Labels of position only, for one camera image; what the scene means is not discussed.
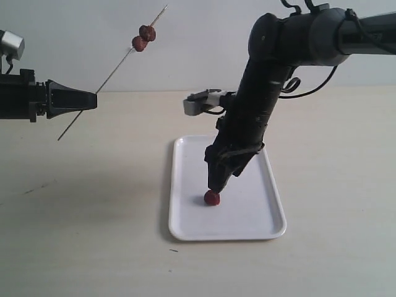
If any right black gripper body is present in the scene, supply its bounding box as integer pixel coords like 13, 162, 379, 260
205, 61, 293, 162

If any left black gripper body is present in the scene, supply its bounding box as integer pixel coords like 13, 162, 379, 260
1, 69, 51, 123

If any thin metal skewer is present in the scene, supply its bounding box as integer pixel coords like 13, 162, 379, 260
57, 4, 169, 141

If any dark red fruit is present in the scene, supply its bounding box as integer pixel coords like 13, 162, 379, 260
139, 25, 157, 42

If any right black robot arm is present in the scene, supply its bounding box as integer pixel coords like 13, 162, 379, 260
204, 7, 395, 193

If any white rectangular plastic tray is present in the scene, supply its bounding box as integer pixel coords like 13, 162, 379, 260
168, 135, 286, 241

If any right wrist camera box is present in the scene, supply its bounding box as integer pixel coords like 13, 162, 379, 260
183, 88, 236, 116

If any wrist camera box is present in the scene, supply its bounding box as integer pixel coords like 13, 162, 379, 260
1, 30, 25, 74
183, 88, 236, 116

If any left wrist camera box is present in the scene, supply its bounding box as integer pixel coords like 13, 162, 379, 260
1, 30, 25, 74

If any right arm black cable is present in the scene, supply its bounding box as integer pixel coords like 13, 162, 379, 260
197, 0, 396, 114

